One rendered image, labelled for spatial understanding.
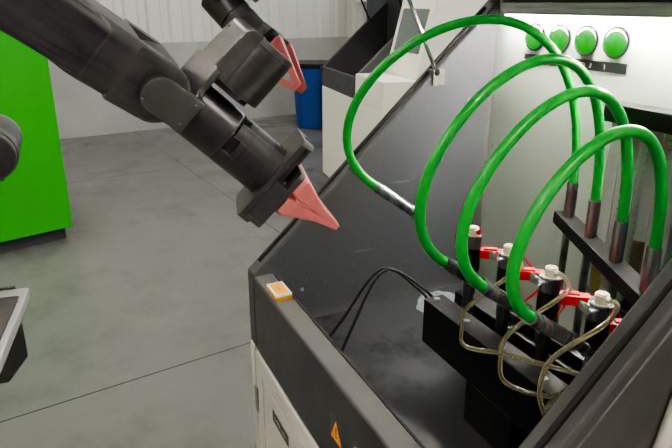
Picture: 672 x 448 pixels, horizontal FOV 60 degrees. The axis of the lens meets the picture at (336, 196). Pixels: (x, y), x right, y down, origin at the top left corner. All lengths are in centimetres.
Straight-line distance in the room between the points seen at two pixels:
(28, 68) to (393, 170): 296
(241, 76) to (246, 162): 8
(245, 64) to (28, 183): 345
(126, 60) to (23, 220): 352
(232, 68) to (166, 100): 7
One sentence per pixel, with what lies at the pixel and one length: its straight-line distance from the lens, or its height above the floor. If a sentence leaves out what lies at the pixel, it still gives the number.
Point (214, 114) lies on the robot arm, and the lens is 57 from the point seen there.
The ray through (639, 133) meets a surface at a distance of 71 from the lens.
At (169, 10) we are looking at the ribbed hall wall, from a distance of 736.
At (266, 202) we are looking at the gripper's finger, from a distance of 59.
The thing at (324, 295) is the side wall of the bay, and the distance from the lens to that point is 121.
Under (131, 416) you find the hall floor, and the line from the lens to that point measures 241.
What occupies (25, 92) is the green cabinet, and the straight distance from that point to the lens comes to 387.
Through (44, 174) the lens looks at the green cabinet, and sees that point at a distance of 397.
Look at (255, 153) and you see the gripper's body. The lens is 58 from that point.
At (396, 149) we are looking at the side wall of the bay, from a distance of 118.
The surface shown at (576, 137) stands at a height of 124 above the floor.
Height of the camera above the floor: 144
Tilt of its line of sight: 18 degrees down
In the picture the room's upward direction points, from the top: straight up
